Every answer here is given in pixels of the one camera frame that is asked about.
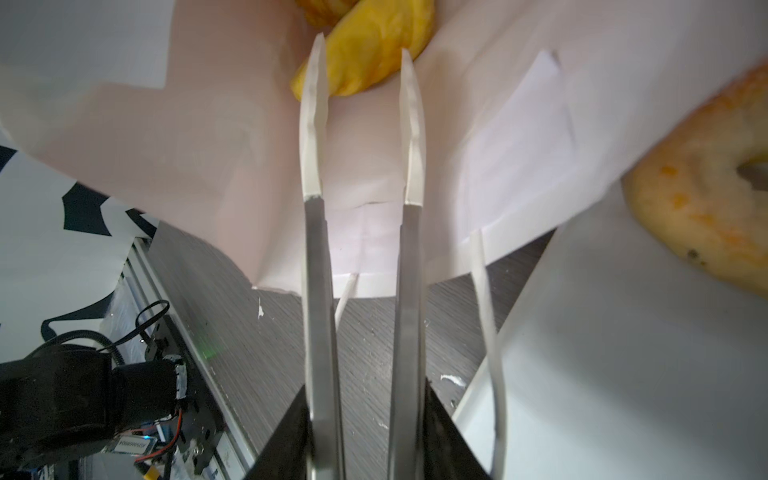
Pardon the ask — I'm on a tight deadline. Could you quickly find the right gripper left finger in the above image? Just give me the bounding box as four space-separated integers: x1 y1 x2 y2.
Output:
299 34 345 479

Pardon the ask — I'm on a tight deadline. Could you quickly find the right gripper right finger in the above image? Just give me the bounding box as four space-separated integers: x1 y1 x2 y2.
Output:
387 49 427 479

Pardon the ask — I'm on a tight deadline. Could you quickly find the fake bagel donut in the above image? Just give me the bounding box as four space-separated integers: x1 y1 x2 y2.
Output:
621 60 767 297

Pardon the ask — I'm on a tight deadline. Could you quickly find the white red paper bag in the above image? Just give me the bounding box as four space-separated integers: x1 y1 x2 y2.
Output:
0 0 768 480

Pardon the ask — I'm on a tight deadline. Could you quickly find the yellow fake pastry bread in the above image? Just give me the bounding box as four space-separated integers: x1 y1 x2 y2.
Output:
297 0 436 96

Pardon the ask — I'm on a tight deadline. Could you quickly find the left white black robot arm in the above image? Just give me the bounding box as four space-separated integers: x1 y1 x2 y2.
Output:
1 345 187 473

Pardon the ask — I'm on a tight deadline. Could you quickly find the white rectangular tray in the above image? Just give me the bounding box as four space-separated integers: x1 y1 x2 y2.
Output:
452 182 768 480

